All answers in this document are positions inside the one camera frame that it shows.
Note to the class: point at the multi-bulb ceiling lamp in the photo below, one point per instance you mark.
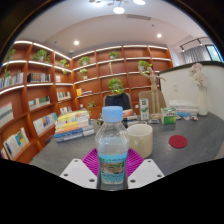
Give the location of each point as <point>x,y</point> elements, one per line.
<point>118,9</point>

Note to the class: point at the recessed ceiling light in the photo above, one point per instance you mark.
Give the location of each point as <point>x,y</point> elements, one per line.
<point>76,42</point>
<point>159,35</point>

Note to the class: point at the cream ceramic mug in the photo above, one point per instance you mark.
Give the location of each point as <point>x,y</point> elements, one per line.
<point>141,140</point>

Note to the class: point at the stack of colourful books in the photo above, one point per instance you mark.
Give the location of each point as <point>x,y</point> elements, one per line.
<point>73,126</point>

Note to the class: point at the black track light rail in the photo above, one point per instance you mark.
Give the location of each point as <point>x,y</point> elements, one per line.
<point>190,43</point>

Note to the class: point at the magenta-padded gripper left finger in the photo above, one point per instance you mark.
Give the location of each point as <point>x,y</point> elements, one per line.
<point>78,173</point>

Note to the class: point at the dark-framed window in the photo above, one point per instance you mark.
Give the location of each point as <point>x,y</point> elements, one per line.
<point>213,53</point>

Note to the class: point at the white vase with flowers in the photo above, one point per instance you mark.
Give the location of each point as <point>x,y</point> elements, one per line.
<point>202,103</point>

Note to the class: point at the tall green-white carton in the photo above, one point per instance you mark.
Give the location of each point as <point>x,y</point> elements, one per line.
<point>144,109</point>

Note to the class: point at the flat round red coaster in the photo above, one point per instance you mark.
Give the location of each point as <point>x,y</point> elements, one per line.
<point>178,141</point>

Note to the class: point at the stack of dark books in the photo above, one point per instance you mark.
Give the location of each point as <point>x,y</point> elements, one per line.
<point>130,117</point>

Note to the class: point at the wooden shelf unit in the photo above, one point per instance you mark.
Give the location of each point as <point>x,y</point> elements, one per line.
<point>66,86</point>

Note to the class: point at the stack of white books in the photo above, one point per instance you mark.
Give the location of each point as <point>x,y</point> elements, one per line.
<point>183,106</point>

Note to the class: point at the small colourful printed card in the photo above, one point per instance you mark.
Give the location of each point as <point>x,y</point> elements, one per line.
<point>185,117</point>
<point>153,121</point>
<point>194,118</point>

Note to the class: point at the tan chair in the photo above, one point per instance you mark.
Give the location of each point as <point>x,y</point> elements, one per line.
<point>144,95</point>

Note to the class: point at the ceiling air vent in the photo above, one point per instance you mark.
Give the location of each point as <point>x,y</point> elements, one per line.
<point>138,17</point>

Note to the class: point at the clear blue-capped water bottle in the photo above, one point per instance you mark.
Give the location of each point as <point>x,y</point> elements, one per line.
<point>112,146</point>

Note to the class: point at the dark chair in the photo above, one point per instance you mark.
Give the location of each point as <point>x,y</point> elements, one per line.
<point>116,100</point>

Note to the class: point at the small green-white box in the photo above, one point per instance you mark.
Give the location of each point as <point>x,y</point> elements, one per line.
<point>168,116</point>

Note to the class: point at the small white wall switch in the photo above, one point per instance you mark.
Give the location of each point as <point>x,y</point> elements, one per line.
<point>175,87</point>

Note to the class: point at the wooden artist mannequin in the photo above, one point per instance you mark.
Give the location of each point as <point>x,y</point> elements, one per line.
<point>154,90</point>

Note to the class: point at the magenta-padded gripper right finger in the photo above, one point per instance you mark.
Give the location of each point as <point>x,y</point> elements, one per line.
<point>146,173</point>

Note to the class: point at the grey sheer curtain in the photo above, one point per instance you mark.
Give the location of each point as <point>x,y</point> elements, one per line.
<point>196,54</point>

